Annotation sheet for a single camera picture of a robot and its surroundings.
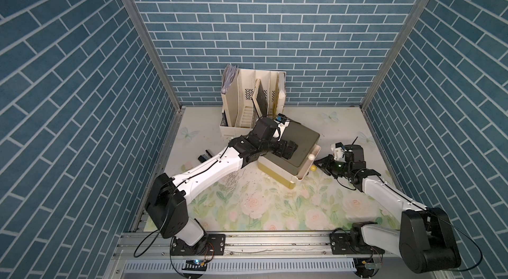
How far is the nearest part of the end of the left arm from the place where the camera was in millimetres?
691

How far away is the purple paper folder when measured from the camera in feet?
2.89

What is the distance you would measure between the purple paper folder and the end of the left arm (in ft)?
1.14
